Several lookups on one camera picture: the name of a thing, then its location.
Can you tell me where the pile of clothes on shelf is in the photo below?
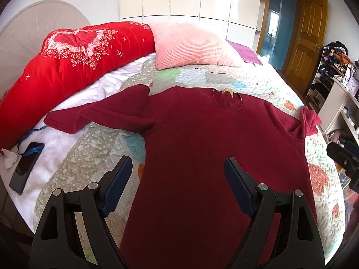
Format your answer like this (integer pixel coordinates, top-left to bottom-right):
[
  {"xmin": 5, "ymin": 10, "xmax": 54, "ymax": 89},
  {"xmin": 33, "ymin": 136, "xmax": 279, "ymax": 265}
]
[{"xmin": 322, "ymin": 41, "xmax": 353, "ymax": 74}]

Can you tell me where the dark red knit sweater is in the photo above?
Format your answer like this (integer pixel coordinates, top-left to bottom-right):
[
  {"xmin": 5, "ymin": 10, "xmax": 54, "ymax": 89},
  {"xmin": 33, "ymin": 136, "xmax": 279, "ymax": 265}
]
[{"xmin": 44, "ymin": 85, "xmax": 320, "ymax": 268}]

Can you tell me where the pink striped pillow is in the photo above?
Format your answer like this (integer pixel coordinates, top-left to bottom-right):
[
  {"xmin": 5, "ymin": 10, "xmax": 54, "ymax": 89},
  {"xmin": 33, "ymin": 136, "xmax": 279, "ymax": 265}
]
[{"xmin": 149, "ymin": 22, "xmax": 244, "ymax": 70}]

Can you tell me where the purple cloth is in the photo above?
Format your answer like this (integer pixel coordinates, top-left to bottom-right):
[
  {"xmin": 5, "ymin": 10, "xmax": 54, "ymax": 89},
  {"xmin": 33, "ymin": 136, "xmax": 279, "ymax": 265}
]
[{"xmin": 226, "ymin": 40, "xmax": 262, "ymax": 66}]

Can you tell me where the brown wooden door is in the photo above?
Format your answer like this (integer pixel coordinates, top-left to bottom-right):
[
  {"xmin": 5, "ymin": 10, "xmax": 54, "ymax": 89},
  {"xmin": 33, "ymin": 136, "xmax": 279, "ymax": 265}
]
[{"xmin": 285, "ymin": 0, "xmax": 328, "ymax": 93}]

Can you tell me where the purple desk clock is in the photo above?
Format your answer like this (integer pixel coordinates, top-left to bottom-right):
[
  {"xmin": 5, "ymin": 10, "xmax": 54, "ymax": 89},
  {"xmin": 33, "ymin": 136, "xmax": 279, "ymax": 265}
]
[{"xmin": 346, "ymin": 76, "xmax": 359, "ymax": 97}]

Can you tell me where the round white headboard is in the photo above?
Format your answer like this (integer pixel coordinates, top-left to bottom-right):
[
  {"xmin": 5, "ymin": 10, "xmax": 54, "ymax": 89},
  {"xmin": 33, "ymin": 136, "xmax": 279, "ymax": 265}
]
[{"xmin": 0, "ymin": 0, "xmax": 90, "ymax": 95}]

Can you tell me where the blue lanyard cord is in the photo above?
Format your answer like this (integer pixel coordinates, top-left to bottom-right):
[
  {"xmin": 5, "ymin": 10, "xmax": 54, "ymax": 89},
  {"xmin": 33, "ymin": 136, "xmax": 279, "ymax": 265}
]
[{"xmin": 16, "ymin": 125, "xmax": 48, "ymax": 156}]

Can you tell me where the teal inner door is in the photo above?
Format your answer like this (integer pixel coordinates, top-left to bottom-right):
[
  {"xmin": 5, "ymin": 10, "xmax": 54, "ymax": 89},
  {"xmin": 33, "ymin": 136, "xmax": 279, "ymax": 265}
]
[{"xmin": 260, "ymin": 0, "xmax": 297, "ymax": 70}]

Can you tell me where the white wardrobe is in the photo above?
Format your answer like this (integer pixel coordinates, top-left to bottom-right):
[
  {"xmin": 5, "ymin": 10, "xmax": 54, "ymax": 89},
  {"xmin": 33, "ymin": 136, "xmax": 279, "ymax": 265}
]
[{"xmin": 119, "ymin": 0, "xmax": 263, "ymax": 50}]

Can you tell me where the red floral quilt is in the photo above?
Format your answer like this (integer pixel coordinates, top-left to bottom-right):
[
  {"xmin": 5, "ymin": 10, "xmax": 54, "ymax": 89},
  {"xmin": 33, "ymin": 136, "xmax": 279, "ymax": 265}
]
[{"xmin": 1, "ymin": 21, "xmax": 155, "ymax": 150}]

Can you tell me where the white bed sheet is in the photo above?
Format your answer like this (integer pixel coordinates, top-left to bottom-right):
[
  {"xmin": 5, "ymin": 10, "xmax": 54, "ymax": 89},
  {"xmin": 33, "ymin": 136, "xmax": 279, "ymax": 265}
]
[{"xmin": 1, "ymin": 54, "xmax": 155, "ymax": 232}]

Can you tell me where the black smartphone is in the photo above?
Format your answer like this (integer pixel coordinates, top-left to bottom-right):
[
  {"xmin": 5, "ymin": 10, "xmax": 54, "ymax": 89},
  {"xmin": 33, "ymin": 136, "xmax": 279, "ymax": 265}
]
[{"xmin": 9, "ymin": 142, "xmax": 44, "ymax": 195}]

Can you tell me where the white shelf unit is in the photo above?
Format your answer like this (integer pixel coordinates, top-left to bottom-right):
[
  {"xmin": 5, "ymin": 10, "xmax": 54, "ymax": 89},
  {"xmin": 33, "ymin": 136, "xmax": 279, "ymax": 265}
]
[{"xmin": 305, "ymin": 51, "xmax": 358, "ymax": 144}]

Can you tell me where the crumpled white tissue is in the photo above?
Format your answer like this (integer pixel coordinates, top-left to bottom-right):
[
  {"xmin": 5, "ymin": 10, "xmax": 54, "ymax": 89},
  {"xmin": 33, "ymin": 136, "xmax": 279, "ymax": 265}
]
[{"xmin": 1, "ymin": 148, "xmax": 18, "ymax": 169}]

